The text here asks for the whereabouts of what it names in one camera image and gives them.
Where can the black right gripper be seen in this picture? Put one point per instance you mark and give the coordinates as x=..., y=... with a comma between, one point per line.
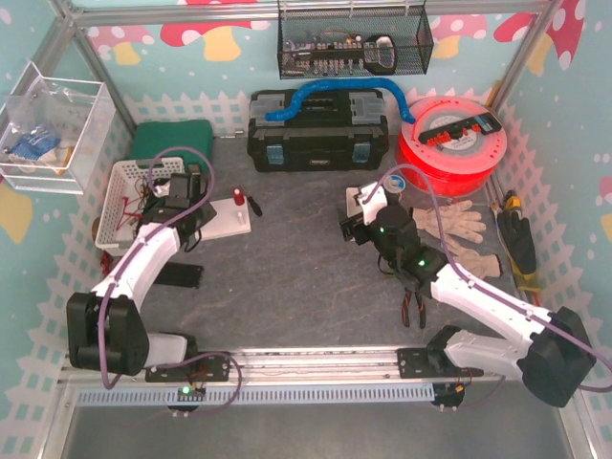
x=352, y=229

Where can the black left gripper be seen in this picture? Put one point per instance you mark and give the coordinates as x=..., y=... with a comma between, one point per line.
x=192, y=220

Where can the white peg fixture base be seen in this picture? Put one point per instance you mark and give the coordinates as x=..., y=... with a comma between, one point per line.
x=230, y=220

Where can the black rectangular plate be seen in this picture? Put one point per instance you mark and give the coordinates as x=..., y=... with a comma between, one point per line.
x=180, y=275

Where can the large red spring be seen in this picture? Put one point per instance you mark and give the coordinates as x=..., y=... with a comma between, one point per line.
x=238, y=196

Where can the black handled screwdriver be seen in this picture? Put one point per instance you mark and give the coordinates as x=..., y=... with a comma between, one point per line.
x=256, y=209

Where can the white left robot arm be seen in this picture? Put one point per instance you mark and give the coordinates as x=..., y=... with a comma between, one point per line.
x=105, y=328

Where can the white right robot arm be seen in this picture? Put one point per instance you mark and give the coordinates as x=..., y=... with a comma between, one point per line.
x=546, y=350

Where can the white spring box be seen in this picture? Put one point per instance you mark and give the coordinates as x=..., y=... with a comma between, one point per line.
x=354, y=198

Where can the black device in basket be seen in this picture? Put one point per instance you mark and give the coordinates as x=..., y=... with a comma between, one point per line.
x=154, y=202

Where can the white perforated basket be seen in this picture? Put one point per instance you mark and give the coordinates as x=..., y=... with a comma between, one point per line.
x=129, y=190

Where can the green plastic case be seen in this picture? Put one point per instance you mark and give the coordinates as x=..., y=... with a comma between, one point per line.
x=155, y=136

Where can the black toolbox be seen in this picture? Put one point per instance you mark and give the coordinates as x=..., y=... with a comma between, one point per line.
x=333, y=131

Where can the upper white work glove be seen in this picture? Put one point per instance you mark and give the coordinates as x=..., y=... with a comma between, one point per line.
x=457, y=219

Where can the red filament spool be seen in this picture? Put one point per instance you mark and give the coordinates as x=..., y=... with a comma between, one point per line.
x=456, y=168

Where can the yellow black tool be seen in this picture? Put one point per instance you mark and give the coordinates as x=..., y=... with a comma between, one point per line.
x=509, y=202

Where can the black yellow rubber glove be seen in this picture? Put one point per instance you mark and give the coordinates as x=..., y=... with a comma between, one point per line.
x=518, y=241

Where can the black power strip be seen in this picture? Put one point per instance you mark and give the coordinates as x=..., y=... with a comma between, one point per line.
x=485, y=124

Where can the clear acrylic box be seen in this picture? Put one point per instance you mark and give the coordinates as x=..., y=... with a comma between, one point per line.
x=81, y=111

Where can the blue white glove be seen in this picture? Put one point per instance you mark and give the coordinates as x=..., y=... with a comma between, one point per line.
x=37, y=146

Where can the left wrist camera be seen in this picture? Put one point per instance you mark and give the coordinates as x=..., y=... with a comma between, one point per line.
x=182, y=185

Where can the solder wire spool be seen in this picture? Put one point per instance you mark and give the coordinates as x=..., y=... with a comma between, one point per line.
x=394, y=184

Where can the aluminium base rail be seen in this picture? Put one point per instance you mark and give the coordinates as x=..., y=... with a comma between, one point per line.
x=335, y=364

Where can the grey slotted cable duct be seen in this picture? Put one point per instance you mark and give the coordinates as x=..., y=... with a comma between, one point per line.
x=214, y=395

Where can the black wire mesh basket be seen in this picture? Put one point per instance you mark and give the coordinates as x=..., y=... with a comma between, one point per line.
x=369, y=42

